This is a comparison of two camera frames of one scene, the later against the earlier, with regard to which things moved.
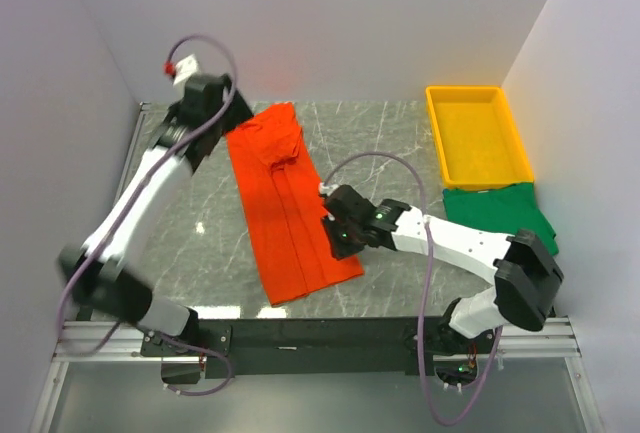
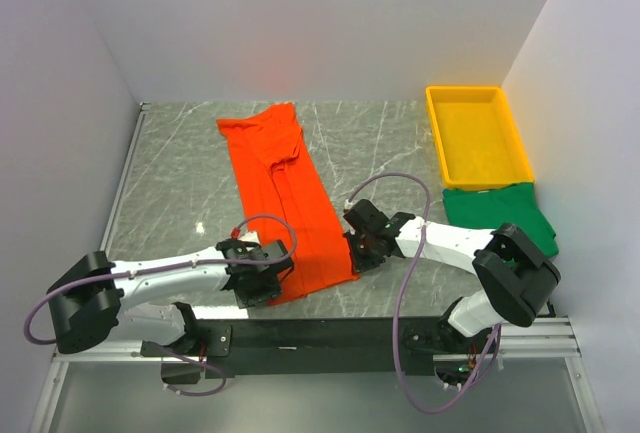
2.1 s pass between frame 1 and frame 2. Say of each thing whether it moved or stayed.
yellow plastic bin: stayed
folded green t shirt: stayed
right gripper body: moved
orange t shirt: stayed
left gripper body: moved
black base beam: stayed
